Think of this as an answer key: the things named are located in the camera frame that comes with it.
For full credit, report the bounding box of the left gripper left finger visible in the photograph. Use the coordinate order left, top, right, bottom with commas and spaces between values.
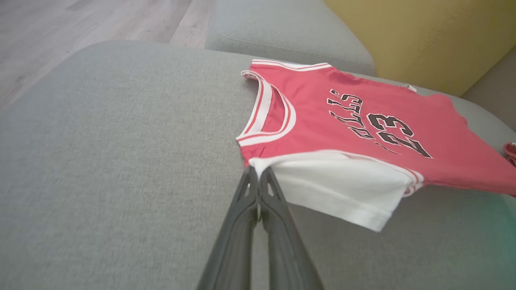
196, 166, 258, 290

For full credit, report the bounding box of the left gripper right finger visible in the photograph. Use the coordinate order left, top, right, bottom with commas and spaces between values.
258, 167, 324, 290

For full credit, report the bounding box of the red white basketball jersey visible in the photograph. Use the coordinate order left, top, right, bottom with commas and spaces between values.
236, 59, 516, 233

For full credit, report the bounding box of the grey sofa seat cushion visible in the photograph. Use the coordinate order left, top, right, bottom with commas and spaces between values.
0, 39, 516, 290

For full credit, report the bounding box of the grey sofa back cushion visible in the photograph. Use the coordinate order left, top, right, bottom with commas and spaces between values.
205, 0, 375, 76

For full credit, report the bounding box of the yellow sofa cushion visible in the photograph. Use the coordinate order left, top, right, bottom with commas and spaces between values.
325, 0, 516, 97

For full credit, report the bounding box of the small grey sofa cushion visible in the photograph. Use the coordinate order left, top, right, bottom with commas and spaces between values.
462, 46, 516, 131

